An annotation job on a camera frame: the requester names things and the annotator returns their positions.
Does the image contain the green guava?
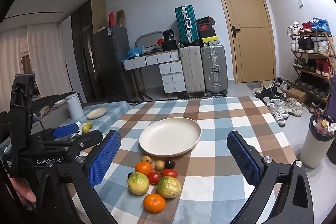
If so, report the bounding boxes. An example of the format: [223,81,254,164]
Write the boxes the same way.
[127,172,150,196]
[157,176,182,199]

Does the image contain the orange mandarin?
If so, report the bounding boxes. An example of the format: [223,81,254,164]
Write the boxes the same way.
[143,193,166,213]
[135,161,153,176]

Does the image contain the person's left hand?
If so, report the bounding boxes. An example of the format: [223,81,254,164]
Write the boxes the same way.
[10,177,37,203]

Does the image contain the white cylindrical canister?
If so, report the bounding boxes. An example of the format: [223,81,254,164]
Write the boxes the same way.
[65,93,84,121]

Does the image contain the small green lime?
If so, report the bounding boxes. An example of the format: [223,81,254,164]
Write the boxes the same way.
[81,122,93,134]

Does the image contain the small cream plate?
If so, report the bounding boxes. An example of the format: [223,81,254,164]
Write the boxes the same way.
[87,107,107,120]

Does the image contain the left brown longan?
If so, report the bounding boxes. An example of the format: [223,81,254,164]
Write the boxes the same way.
[141,156,152,164]

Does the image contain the brown longan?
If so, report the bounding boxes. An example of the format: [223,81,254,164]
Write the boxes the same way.
[155,160,165,172]
[141,156,152,164]

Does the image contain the checkered tablecloth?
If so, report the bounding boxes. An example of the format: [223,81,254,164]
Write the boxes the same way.
[56,95,300,224]

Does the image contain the round red tomato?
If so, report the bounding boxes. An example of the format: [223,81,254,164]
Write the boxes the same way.
[147,171,162,185]

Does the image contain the right brown longan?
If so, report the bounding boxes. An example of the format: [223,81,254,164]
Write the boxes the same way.
[155,160,165,172]

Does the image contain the oblong red tomato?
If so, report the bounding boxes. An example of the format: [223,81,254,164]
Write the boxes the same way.
[161,169,178,178]

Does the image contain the large cream plate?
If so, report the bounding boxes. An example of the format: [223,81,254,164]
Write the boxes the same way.
[139,117,202,157]

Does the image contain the white trash bin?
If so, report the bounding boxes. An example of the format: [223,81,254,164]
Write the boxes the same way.
[299,113,335,168]

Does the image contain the cardboard box on floor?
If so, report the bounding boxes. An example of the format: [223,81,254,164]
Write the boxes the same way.
[286,88,306,103]

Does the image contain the white curtains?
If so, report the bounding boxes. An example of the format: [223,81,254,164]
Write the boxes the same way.
[1,23,72,111]

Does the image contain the silver suitcase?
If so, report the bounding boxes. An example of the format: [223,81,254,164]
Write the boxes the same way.
[201,44,228,96]

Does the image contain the dark grey refrigerator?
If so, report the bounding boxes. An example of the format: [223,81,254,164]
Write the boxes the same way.
[93,26,135,102]

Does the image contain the white drawer desk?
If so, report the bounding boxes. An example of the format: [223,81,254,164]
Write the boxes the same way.
[123,50,186,94]

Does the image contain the beige suitcase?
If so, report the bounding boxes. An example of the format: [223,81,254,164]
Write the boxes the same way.
[179,46,206,93]

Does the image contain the wooden shoe rack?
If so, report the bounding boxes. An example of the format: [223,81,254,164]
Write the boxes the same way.
[289,32,335,106]

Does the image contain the stacked shoe boxes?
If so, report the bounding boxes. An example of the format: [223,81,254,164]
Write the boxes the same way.
[197,16,220,46]

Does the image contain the wooden door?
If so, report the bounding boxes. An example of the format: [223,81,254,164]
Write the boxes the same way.
[221,0,276,83]

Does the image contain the teal suitcase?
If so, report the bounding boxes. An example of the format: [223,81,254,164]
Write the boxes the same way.
[175,5,199,45]

